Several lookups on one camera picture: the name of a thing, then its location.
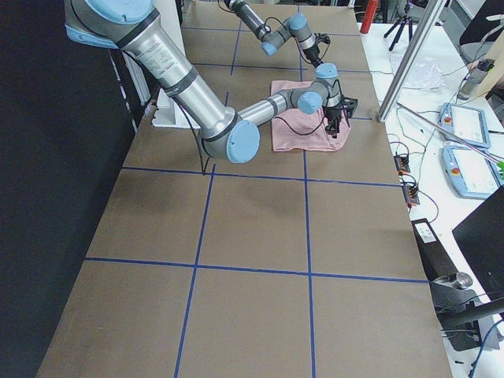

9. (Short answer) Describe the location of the orange connector block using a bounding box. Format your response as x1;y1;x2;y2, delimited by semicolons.
402;182;420;209
394;154;410;176

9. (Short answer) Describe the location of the red fire extinguisher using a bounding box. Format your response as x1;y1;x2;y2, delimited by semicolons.
360;0;380;34

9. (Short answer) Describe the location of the grey water bottle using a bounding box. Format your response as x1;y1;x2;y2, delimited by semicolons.
457;58;495;100

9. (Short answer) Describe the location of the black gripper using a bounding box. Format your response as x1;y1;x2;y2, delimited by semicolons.
302;44;324;69
324;102;346;136

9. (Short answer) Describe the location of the black monitor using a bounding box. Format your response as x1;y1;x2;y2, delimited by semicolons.
452;187;504;299

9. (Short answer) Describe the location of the black camera tripod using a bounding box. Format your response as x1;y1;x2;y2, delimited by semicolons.
384;1;413;51

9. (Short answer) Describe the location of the black power box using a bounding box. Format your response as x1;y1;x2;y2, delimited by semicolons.
411;218;458;281

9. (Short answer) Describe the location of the lower teach pendant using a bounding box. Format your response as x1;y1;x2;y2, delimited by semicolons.
441;146;503;200

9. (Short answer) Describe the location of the upper teach pendant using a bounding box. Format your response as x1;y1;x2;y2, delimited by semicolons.
440;102;491;149

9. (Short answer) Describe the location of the lower orange connector block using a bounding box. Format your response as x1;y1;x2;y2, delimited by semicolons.
402;182;420;209

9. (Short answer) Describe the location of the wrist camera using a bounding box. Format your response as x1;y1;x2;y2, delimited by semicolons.
314;33;331;45
341;96;358;118

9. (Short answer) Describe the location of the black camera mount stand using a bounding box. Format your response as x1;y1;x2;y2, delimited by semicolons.
429;276;503;351

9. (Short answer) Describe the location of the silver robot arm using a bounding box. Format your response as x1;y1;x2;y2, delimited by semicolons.
64;1;345;164
224;1;331;68

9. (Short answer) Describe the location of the teach pendant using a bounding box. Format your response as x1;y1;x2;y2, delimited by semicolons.
440;102;491;149
441;146;503;200

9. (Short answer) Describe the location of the clear plastic bag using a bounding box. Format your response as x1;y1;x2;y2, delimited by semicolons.
403;57;447;90

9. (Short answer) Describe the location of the upper orange connector block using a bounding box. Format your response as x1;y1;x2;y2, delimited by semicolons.
394;154;410;176

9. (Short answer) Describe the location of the aluminium frame post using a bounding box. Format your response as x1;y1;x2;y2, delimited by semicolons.
377;0;446;122

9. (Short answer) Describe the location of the pink Snoopy t-shirt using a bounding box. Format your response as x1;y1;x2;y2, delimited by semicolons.
272;90;351;152

